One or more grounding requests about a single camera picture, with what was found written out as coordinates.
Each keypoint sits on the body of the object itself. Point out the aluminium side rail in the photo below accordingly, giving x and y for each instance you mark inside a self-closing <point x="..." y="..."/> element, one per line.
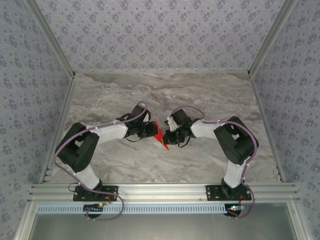
<point x="58" y="130"/>
<point x="265" y="125"/>

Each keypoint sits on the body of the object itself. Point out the thin aluminium table edge strip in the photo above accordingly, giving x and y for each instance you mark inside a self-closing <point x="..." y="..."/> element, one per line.
<point x="162" y="72"/>

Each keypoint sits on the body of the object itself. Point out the aluminium mounting beam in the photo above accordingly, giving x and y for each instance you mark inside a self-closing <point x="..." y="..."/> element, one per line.
<point x="162" y="192"/>

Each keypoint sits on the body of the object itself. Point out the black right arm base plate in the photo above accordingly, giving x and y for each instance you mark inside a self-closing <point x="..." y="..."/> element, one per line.
<point x="212" y="193"/>

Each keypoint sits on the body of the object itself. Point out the grey metal sheet panel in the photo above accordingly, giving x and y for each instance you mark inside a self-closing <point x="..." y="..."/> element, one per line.
<point x="162" y="227"/>

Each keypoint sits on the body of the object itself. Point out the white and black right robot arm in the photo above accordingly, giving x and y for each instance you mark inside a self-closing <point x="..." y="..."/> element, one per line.
<point x="203" y="130"/>

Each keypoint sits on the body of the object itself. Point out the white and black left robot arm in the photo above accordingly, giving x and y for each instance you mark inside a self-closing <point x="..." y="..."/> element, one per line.
<point x="112" y="131"/>

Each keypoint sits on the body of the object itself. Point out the white right camera mount bracket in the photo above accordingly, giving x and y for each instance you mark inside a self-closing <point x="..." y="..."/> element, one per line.
<point x="171" y="125"/>

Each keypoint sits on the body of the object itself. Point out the small black controller board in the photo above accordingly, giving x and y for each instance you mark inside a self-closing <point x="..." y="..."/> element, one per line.
<point x="235" y="208"/>
<point x="93" y="208"/>

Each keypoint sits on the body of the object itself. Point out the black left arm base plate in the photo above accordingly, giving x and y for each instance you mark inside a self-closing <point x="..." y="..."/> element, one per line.
<point x="80" y="193"/>

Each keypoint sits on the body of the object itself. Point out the aluminium corner post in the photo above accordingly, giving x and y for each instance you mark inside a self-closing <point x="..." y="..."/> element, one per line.
<point x="271" y="37"/>
<point x="51" y="37"/>

